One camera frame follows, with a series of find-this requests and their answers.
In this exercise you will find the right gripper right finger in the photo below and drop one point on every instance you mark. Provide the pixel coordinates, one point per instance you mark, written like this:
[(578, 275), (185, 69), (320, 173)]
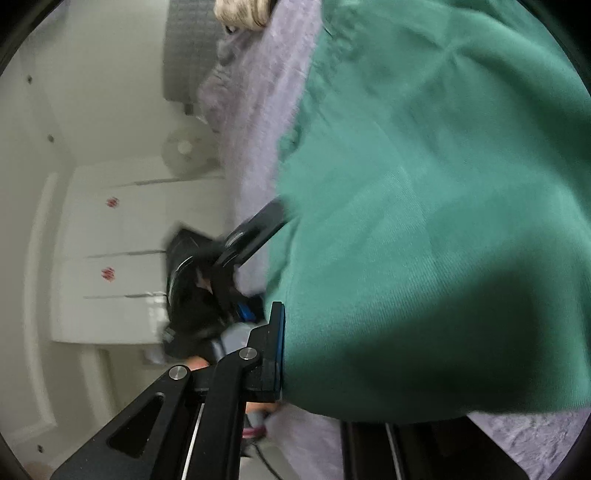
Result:
[(440, 450)]

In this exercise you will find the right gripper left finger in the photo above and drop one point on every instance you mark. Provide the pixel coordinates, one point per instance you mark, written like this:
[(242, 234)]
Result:
[(188, 423)]

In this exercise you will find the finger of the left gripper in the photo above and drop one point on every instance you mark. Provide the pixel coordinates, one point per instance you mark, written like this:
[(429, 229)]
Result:
[(250, 236)]

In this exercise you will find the green trousers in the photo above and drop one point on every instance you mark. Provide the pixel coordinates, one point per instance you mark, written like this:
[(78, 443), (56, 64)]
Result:
[(437, 180)]

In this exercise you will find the white fan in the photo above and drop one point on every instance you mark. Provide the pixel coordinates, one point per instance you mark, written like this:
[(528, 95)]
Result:
[(190, 152)]

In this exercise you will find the white wardrobe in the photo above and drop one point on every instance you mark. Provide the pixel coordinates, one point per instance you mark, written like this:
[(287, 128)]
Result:
[(108, 280)]

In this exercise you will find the grey embossed bedspread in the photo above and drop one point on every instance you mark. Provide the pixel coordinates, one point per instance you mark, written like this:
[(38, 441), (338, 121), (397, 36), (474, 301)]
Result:
[(250, 99)]

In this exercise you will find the grey quilted headboard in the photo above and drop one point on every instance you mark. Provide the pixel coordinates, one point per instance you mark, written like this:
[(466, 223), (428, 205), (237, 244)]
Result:
[(191, 37)]

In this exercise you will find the beige crumpled blanket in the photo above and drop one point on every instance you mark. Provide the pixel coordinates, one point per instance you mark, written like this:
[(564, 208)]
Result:
[(252, 15)]

